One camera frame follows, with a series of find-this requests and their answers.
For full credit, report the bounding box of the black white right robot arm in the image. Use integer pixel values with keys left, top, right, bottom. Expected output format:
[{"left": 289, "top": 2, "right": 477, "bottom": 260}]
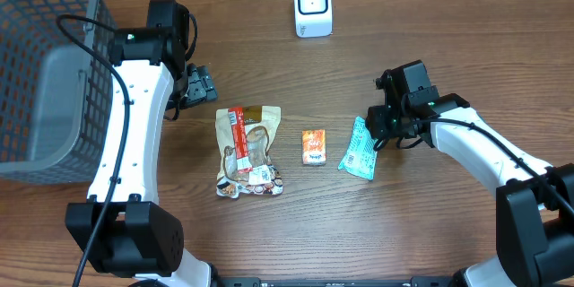
[{"left": 366, "top": 60, "right": 573, "bottom": 287}]

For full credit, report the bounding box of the orange small packet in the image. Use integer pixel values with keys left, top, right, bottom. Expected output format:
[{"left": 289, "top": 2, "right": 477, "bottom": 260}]
[{"left": 302, "top": 129, "right": 326, "bottom": 166}]

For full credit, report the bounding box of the beige snack pouch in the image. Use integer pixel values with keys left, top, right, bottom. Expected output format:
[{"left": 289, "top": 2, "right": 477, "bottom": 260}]
[{"left": 215, "top": 105, "right": 283, "bottom": 199}]

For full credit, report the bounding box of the red candy bar wrapper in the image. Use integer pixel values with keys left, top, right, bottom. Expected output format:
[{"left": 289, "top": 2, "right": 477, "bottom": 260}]
[{"left": 228, "top": 107, "right": 253, "bottom": 174}]

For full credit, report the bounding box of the white barcode scanner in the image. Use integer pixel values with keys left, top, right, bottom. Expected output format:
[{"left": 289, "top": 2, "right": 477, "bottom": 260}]
[{"left": 293, "top": 0, "right": 333, "bottom": 38}]

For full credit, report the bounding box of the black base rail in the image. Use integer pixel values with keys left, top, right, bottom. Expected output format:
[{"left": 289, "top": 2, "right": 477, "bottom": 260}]
[{"left": 208, "top": 276, "right": 456, "bottom": 287}]

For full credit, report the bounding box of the teal tissue packet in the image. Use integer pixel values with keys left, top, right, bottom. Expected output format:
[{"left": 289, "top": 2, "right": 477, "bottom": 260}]
[{"left": 338, "top": 117, "right": 377, "bottom": 181}]

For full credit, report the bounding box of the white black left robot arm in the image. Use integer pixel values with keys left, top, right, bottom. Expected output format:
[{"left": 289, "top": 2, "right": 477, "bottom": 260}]
[{"left": 65, "top": 0, "right": 223, "bottom": 287}]

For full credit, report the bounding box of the grey plastic mesh basket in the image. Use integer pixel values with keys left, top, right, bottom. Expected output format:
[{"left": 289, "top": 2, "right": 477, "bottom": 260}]
[{"left": 1, "top": 0, "right": 114, "bottom": 185}]

